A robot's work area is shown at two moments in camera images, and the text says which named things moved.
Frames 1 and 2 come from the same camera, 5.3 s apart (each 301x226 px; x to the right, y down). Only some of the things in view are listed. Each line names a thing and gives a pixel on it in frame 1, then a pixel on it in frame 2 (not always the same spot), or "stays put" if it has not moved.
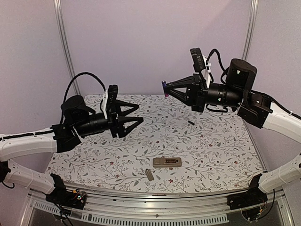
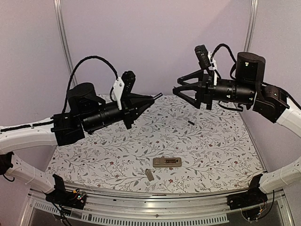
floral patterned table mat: x=173 y=149 stays put
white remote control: x=167 y=162 stays put
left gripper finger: x=122 y=131 to x=139 y=110
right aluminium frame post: x=251 y=28 stays put
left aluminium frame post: x=70 y=64 stays put
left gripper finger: x=120 y=103 to x=141 y=100
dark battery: x=165 y=87 to x=158 y=96
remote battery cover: x=149 y=174 stays put
